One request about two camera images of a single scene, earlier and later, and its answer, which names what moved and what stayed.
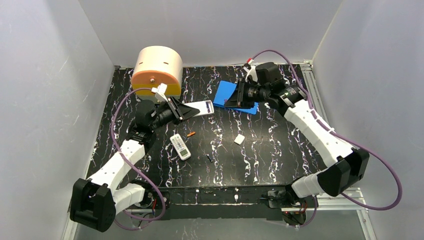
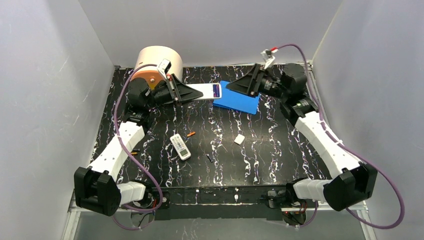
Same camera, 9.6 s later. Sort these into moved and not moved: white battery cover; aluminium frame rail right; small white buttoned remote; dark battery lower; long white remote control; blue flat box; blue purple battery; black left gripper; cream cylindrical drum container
Moved: blue purple battery; long white remote control; black left gripper
Not moved: white battery cover; blue flat box; aluminium frame rail right; dark battery lower; small white buttoned remote; cream cylindrical drum container
